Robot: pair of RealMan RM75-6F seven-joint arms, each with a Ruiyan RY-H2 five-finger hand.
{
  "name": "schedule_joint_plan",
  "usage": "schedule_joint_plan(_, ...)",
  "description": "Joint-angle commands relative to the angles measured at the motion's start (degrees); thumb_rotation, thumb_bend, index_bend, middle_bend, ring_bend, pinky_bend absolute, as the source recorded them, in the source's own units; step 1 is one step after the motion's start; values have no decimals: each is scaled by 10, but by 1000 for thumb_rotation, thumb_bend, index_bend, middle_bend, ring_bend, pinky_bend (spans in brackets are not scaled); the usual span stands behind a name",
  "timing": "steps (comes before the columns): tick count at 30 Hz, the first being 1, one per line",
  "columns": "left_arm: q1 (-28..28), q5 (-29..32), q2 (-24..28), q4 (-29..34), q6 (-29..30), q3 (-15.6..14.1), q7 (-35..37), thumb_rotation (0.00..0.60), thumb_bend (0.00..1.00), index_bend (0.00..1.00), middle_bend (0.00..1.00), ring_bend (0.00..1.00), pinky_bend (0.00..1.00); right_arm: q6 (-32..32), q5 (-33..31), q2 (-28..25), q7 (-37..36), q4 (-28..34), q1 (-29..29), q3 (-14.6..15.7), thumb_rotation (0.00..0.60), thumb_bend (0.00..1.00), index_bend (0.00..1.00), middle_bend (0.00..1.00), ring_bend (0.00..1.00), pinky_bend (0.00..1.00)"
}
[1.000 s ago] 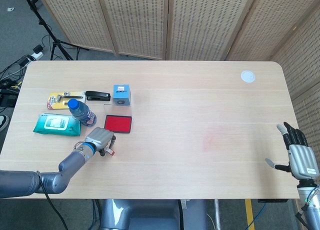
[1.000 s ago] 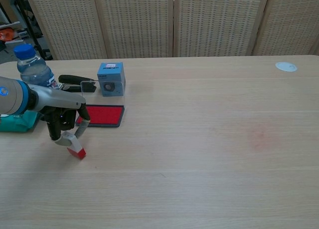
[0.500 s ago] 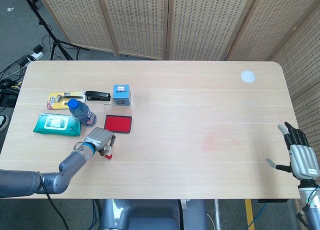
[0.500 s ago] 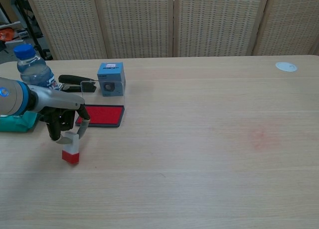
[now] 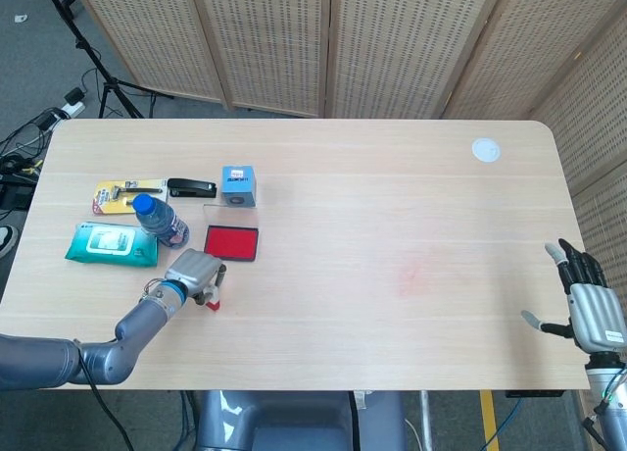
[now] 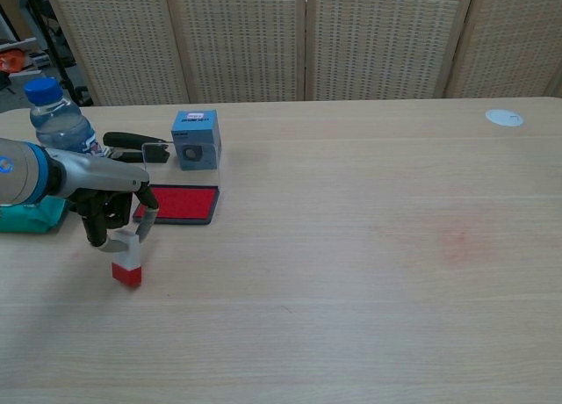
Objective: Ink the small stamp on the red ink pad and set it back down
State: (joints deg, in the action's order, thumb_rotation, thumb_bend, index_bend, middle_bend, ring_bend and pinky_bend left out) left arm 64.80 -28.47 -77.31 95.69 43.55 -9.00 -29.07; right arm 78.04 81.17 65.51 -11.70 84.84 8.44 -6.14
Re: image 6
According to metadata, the green wet wipes pack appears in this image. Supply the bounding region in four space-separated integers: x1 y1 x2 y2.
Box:
0 196 71 235

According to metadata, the white round table grommet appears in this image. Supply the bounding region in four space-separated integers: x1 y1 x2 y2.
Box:
485 108 526 127

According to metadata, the black tripod stand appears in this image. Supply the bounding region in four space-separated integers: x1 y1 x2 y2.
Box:
25 0 94 107

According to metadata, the woven wooden folding screen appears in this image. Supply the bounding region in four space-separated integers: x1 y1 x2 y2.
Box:
41 0 562 107

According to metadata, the small blue cardboard box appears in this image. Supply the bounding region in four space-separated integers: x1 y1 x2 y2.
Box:
170 109 222 172

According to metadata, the water bottle with blue cap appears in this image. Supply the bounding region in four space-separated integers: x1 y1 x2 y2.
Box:
23 76 107 157

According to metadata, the orange background object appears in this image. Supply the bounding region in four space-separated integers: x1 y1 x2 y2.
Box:
0 48 25 74

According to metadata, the red ink pad clear lid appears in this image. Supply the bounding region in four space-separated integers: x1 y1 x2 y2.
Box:
133 142 221 227

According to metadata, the black stapler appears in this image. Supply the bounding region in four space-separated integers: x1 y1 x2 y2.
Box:
102 131 171 164

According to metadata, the white and red stamp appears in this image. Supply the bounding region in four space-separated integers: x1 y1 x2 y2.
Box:
111 229 144 286

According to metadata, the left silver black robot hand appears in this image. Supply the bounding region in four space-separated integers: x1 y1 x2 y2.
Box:
51 147 161 254

